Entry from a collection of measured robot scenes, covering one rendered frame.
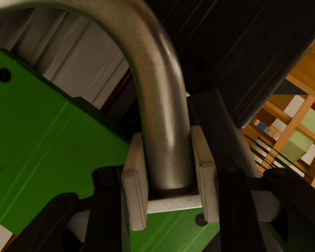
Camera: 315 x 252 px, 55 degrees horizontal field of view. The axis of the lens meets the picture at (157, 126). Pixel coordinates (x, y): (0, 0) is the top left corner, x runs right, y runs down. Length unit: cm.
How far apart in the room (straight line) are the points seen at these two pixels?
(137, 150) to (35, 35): 13
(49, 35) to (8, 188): 12
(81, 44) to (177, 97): 46
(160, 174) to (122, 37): 8
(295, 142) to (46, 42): 329
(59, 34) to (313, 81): 83
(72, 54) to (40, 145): 40
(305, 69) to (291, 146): 252
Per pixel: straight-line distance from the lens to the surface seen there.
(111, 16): 18
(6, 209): 27
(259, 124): 865
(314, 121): 377
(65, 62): 62
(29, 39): 26
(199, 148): 16
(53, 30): 25
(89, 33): 63
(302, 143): 349
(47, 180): 25
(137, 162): 15
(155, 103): 17
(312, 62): 100
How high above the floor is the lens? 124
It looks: 13 degrees down
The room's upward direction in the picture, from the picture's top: 129 degrees clockwise
